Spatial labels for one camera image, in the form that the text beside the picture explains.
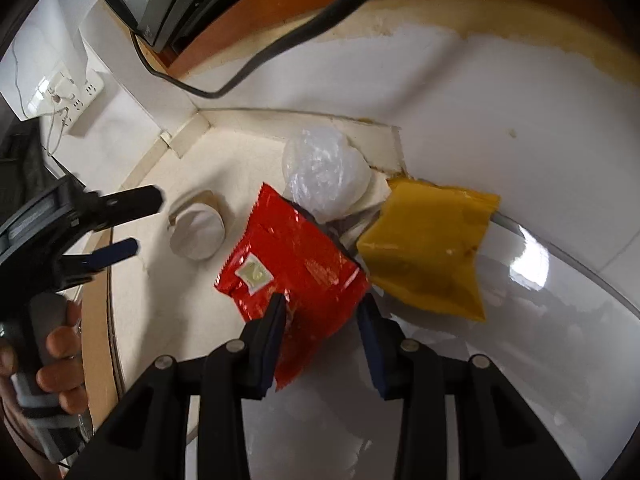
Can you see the grey foil wrapper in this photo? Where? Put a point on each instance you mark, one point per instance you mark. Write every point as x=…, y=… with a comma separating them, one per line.
x=350, y=225

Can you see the person's left hand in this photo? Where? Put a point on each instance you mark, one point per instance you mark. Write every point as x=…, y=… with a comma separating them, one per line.
x=62, y=342

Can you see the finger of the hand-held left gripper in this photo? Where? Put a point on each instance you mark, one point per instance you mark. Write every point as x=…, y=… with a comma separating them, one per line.
x=115, y=252
x=130, y=205

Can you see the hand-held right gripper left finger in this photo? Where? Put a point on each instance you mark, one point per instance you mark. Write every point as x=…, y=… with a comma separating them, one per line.
x=275, y=345

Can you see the white paper cup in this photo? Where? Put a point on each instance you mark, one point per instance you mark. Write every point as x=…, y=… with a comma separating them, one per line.
x=195, y=235

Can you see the black monitor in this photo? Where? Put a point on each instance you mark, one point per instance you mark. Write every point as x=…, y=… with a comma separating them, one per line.
x=165, y=5

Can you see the clear plastic bag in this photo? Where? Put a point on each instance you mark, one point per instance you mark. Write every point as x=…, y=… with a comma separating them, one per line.
x=320, y=170

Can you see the yellow snack packet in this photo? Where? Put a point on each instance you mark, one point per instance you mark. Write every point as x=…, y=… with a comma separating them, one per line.
x=425, y=250

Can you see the white power strip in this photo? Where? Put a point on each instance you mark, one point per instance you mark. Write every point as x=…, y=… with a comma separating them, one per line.
x=75, y=95

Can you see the red snack packet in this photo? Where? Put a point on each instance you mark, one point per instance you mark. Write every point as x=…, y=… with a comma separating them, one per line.
x=290, y=260

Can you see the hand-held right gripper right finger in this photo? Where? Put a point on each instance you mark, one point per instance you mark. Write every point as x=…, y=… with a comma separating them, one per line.
x=372, y=350

